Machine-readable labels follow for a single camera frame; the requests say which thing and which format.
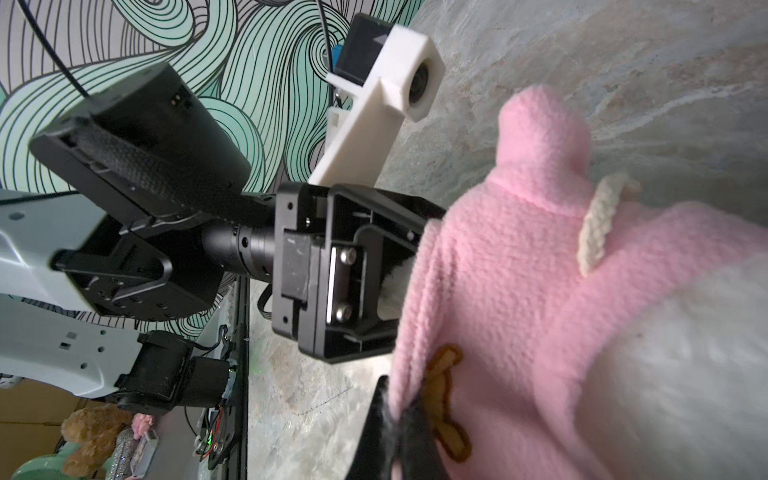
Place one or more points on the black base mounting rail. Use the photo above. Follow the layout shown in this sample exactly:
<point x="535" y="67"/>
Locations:
<point x="228" y="459"/>

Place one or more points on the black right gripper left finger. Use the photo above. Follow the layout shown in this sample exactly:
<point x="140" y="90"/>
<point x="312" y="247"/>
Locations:
<point x="373" y="457"/>

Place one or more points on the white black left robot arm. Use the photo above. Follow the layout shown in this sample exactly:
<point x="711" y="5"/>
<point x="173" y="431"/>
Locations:
<point x="160" y="216"/>

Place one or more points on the pink knitted bear sweater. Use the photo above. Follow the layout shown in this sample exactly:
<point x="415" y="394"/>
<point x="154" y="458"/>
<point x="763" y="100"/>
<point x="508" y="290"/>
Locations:
<point x="538" y="197"/>

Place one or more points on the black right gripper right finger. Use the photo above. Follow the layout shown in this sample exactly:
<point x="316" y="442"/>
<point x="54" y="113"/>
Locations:
<point x="417" y="453"/>

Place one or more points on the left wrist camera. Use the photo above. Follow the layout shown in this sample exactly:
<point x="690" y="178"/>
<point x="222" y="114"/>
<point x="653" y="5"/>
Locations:
<point x="392" y="74"/>

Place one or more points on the brown plush teddy background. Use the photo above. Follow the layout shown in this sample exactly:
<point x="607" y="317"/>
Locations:
<point x="94" y="430"/>

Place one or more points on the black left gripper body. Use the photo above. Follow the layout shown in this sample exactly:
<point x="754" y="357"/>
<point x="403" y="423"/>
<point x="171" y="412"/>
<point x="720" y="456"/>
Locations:
<point x="333" y="249"/>

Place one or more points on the white plush teddy bear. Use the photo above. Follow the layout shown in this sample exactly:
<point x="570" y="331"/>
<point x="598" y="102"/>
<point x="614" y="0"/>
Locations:
<point x="528" y="370"/>

